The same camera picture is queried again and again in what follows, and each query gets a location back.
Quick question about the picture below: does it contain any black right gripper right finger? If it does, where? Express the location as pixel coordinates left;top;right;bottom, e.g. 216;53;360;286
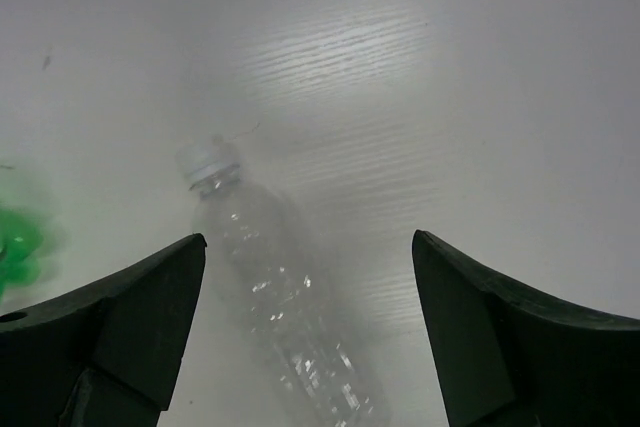
412;231;639;426

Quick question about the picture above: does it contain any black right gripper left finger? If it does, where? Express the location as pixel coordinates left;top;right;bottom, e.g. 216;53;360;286
1;234;206;427

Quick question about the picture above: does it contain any clear bottle white cap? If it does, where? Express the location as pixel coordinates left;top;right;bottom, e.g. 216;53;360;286
176;137;390;426

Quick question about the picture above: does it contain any green plastic bottle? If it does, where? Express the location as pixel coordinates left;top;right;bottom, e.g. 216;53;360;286
0;161;66;304

